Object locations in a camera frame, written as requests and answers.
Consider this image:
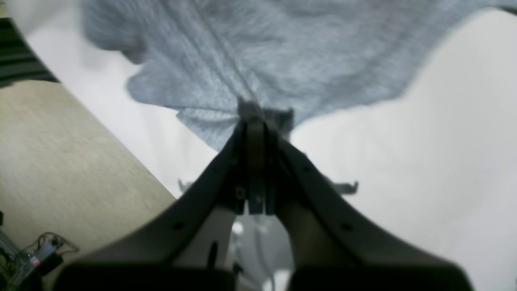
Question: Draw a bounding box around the grey t-shirt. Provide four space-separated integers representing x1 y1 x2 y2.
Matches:
80 0 516 151

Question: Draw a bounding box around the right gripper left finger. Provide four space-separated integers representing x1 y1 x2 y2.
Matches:
54 119 267 291

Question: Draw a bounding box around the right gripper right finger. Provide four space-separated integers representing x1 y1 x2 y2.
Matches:
265 124 472 291

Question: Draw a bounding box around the white power strip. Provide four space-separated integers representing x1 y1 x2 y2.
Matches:
0 232 80 291

